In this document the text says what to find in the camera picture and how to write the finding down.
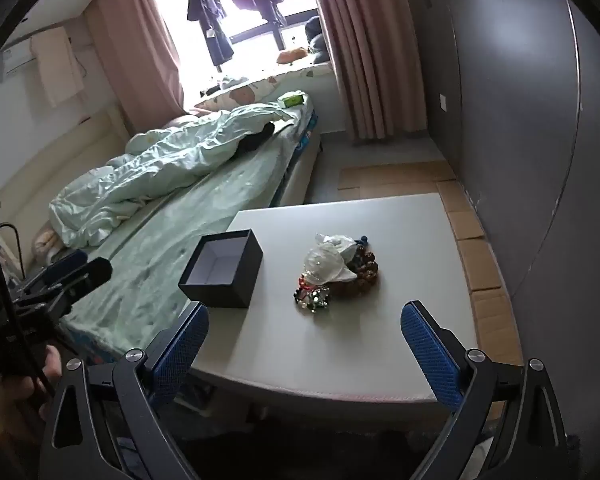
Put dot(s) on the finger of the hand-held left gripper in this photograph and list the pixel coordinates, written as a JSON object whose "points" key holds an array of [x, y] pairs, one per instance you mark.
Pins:
{"points": [[65, 264], [92, 275]]}

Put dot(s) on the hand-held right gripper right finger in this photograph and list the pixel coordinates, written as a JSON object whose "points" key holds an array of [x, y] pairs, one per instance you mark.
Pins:
{"points": [[430, 355]]}

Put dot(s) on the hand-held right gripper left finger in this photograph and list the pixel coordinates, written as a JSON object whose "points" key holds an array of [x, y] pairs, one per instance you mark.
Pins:
{"points": [[180, 350]]}

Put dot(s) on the black jewelry box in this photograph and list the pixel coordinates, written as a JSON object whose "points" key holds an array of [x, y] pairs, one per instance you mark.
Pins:
{"points": [[230, 290]]}

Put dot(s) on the person's left hand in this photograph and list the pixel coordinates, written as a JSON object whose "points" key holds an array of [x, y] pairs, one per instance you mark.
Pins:
{"points": [[52, 365]]}

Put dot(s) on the cardboard floor sheets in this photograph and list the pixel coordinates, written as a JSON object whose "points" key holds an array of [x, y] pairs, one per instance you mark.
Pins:
{"points": [[485, 305]]}

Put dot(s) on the pale green duvet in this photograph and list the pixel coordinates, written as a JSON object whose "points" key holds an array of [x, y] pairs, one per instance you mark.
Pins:
{"points": [[145, 175]]}

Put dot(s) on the bed with green sheet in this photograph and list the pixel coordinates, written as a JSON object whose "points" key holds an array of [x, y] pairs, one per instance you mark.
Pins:
{"points": [[190, 210]]}

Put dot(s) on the clear plastic bag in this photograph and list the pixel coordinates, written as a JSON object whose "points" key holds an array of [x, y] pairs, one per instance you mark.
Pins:
{"points": [[325, 260]]}

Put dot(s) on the black cloth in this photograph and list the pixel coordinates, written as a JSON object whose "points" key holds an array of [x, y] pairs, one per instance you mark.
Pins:
{"points": [[252, 140]]}

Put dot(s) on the white air conditioner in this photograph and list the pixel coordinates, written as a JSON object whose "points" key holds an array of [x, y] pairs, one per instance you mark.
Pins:
{"points": [[17, 57]]}

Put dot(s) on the pink curtain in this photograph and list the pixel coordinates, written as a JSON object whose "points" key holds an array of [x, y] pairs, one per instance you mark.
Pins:
{"points": [[365, 60], [135, 60]]}

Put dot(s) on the patterned quilt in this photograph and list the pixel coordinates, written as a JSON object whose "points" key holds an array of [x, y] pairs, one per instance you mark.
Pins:
{"points": [[240, 92]]}

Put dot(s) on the small green box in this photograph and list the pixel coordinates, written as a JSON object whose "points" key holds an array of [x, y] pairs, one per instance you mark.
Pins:
{"points": [[292, 101]]}

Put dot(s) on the orange plush toy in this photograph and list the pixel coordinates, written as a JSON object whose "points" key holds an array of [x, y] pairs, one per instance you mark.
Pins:
{"points": [[292, 55]]}

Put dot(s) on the dark blue cushion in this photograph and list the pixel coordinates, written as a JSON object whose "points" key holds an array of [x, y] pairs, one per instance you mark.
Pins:
{"points": [[316, 35]]}

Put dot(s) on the white wall switch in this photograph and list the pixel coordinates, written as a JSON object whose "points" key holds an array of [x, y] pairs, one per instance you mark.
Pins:
{"points": [[444, 102]]}

